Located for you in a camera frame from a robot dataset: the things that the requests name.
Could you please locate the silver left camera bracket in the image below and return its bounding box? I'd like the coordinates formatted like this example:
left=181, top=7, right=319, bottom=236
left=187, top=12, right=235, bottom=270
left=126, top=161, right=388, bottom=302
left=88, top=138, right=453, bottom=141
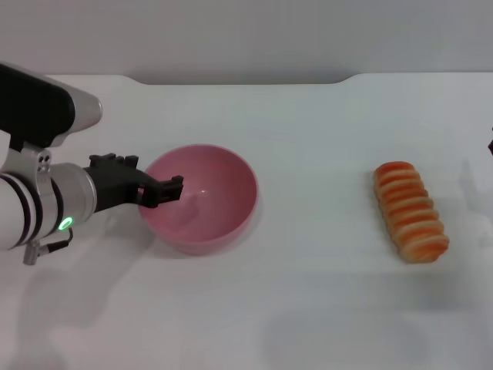
left=2, top=143, right=54, bottom=186

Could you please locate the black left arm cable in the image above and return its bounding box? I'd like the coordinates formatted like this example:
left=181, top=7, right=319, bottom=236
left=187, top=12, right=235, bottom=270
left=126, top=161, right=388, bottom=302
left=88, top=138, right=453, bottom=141
left=22, top=228, right=75, bottom=267

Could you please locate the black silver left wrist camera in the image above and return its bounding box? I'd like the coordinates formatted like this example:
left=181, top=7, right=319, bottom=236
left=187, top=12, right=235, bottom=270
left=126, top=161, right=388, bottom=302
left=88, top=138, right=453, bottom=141
left=0, top=62, right=104, bottom=151

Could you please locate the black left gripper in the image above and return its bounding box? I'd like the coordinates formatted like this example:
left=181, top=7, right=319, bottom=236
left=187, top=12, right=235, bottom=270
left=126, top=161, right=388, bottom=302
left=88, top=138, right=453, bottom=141
left=82, top=153, right=185, bottom=215

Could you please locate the pink plastic bowl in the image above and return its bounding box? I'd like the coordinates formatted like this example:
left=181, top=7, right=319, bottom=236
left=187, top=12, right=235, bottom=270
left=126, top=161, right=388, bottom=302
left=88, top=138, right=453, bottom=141
left=138, top=143, right=258, bottom=256

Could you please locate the orange ridged bread loaf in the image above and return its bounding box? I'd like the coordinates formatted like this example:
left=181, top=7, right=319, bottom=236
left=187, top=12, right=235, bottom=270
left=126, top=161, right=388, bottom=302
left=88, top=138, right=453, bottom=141
left=372, top=160, right=451, bottom=264

